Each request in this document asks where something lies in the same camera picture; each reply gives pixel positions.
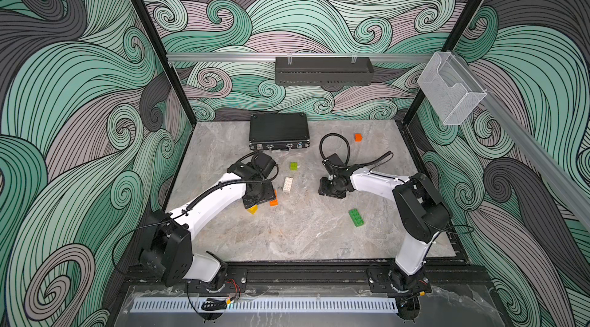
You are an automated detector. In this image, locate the yellow lego brick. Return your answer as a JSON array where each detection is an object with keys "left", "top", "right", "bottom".
[{"left": 247, "top": 205, "right": 258, "bottom": 214}]

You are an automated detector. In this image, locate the orange long lego brick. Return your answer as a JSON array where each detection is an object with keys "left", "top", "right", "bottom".
[{"left": 269, "top": 190, "right": 278, "bottom": 207}]

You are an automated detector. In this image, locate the dark green long lego brick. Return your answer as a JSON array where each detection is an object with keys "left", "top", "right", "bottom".
[{"left": 348, "top": 209, "right": 365, "bottom": 228}]

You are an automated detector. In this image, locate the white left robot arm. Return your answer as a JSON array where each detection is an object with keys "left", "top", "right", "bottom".
[{"left": 138, "top": 173, "right": 273, "bottom": 289}]

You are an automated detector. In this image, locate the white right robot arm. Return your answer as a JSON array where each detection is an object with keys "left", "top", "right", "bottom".
[{"left": 319, "top": 165, "right": 451, "bottom": 283}]

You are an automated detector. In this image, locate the white lego brick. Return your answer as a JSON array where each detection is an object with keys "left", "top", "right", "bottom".
[{"left": 283, "top": 176, "right": 293, "bottom": 193}]

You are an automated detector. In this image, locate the black hard carrying case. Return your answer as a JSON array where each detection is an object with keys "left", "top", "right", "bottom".
[{"left": 248, "top": 113, "right": 310, "bottom": 150}]

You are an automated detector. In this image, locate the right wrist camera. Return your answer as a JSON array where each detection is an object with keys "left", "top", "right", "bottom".
[{"left": 322, "top": 153, "right": 349, "bottom": 176}]

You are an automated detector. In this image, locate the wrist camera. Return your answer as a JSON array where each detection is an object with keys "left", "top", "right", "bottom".
[
  {"left": 322, "top": 153, "right": 349, "bottom": 176},
  {"left": 235, "top": 151, "right": 279, "bottom": 181}
]

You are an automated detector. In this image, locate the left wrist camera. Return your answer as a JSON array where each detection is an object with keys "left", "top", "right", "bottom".
[{"left": 235, "top": 151, "right": 279, "bottom": 181}]

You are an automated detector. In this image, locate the black wall-mounted tray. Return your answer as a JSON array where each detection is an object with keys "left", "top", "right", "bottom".
[{"left": 274, "top": 56, "right": 375, "bottom": 90}]

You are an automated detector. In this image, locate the white slotted cable duct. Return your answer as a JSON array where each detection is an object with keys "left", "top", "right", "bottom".
[{"left": 129, "top": 297, "right": 398, "bottom": 314}]

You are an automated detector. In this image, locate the clear acrylic wall holder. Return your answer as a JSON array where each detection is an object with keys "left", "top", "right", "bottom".
[{"left": 418, "top": 51, "right": 487, "bottom": 126}]

